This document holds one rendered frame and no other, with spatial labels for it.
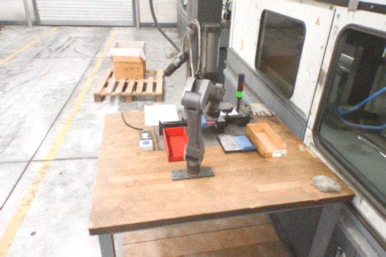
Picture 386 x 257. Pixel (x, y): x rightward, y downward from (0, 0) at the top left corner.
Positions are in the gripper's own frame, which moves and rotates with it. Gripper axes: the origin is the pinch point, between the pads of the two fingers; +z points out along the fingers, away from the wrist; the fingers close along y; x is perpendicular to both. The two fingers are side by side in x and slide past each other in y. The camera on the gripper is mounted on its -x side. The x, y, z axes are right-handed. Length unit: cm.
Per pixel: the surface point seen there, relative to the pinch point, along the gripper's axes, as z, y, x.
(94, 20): 534, 771, 152
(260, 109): 21, 21, -45
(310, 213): 32, -49, -60
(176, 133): 10.1, 0.1, 16.8
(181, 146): 5.9, -11.3, 15.6
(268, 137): 6.0, -9.0, -35.6
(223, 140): 4.7, -9.7, -7.9
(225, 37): 161, 257, -105
